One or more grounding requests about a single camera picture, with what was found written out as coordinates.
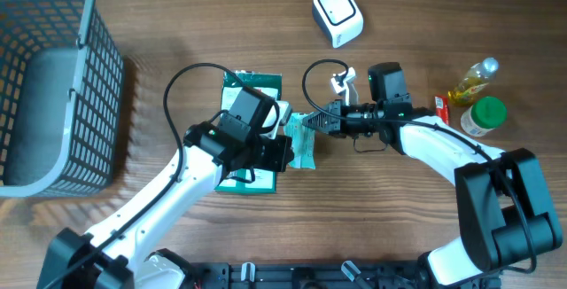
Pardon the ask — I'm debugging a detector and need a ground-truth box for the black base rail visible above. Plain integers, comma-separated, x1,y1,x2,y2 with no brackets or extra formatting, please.
188,261,436,289

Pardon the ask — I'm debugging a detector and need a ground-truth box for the green lid jar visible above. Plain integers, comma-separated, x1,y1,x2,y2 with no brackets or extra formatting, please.
461,97,508,137

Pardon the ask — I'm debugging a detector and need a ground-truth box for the white barcode scanner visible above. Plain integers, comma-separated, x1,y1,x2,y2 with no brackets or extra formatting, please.
312,0,364,49

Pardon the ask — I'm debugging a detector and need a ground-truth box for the yellow dish soap bottle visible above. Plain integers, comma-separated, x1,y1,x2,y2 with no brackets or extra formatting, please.
448,58,500,106

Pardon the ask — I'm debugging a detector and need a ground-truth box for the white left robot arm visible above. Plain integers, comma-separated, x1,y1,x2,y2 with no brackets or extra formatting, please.
37,120,293,288

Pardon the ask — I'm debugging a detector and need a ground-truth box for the grey plastic shopping basket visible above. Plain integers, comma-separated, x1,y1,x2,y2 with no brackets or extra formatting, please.
1,0,125,198

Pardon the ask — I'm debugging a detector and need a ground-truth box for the mint green pouch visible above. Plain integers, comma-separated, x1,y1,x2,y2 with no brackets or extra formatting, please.
283,113,315,169

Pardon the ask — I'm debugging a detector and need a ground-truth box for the black camera cable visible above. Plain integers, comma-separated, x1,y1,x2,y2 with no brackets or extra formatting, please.
42,62,243,289
301,59,538,275

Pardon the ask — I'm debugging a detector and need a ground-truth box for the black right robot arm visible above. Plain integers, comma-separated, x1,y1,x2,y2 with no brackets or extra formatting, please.
302,62,563,288

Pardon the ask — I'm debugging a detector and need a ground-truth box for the black left camera cable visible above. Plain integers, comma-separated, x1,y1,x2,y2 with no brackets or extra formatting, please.
42,62,243,289

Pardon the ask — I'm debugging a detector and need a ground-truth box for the black right camera cable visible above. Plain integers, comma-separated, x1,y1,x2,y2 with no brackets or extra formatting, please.
301,59,538,275

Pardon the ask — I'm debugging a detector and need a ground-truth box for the green glove package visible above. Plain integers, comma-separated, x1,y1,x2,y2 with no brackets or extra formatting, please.
214,70,282,195

